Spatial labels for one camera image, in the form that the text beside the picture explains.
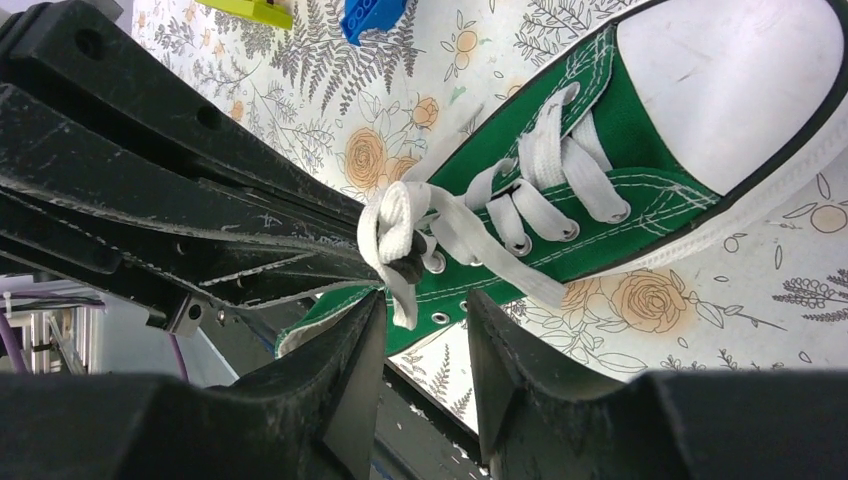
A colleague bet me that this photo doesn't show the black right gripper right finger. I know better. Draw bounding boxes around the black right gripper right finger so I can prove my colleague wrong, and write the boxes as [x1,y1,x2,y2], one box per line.
[467,290,847,479]

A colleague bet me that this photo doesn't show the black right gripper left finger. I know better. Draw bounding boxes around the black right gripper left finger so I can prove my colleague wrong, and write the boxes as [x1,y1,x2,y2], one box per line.
[1,291,387,479]

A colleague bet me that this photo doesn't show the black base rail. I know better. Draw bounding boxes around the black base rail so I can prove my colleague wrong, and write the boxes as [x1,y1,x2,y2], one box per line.
[200,299,489,479]

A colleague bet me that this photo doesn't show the stacked colourful toy bricks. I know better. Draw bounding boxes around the stacked colourful toy bricks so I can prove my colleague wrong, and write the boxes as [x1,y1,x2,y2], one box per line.
[197,0,293,30]

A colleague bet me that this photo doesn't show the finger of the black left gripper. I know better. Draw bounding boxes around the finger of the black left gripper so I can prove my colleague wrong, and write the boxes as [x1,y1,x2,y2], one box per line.
[1,83,377,327]
[1,1,362,224]

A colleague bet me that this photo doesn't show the blue plastic cap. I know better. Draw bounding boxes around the blue plastic cap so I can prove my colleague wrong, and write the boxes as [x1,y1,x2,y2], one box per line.
[340,0,407,46]

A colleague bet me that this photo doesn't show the green canvas sneaker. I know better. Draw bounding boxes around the green canvas sneaker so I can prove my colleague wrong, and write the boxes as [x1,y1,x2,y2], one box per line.
[274,0,848,359]

